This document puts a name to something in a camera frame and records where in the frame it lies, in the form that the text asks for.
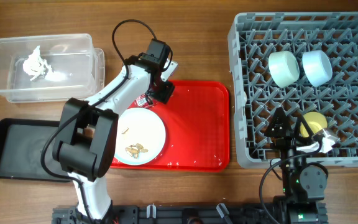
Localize light blue plate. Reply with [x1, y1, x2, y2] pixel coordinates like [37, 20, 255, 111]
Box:
[114, 108, 167, 166]

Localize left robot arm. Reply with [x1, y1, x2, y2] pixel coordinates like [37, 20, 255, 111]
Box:
[43, 38, 176, 223]

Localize peanut shell scraps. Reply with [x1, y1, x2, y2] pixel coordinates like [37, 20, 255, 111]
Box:
[121, 128, 149, 159]

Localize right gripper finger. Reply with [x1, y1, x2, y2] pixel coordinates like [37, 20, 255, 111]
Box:
[294, 115, 316, 141]
[264, 107, 293, 138]

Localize grey dishwasher rack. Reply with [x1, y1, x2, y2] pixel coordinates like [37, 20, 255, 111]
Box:
[227, 12, 358, 169]

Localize black plastic tray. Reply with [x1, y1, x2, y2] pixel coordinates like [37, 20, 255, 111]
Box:
[0, 118, 68, 182]

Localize white tissue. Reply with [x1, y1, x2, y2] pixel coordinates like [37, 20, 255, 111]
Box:
[22, 45, 54, 82]

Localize red serving tray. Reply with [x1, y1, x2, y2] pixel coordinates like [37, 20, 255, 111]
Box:
[109, 80, 231, 173]

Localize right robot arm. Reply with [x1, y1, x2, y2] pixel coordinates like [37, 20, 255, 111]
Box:
[259, 107, 329, 223]

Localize red snack wrapper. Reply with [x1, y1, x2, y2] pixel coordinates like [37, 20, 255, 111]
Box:
[134, 94, 154, 109]

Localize mint green bowl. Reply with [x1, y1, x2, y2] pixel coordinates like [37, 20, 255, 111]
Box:
[268, 51, 300, 88]

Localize yellow cup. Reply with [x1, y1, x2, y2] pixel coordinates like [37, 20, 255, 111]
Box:
[300, 111, 328, 138]

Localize light blue bowl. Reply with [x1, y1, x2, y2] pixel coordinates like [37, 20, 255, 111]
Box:
[302, 50, 333, 87]

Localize clear plastic bin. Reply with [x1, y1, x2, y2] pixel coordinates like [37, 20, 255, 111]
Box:
[0, 34, 104, 103]

